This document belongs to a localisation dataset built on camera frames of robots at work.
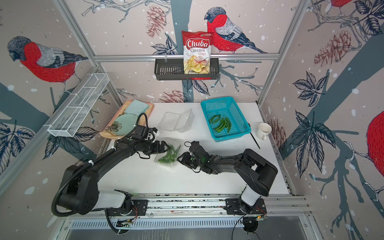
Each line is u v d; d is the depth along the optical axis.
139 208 0.73
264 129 0.95
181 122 1.10
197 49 0.84
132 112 1.14
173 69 0.95
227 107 1.15
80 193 0.42
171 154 0.90
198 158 0.69
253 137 1.00
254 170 0.47
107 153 0.54
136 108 1.19
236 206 0.73
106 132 1.03
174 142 0.95
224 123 1.04
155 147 0.76
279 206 0.75
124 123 1.09
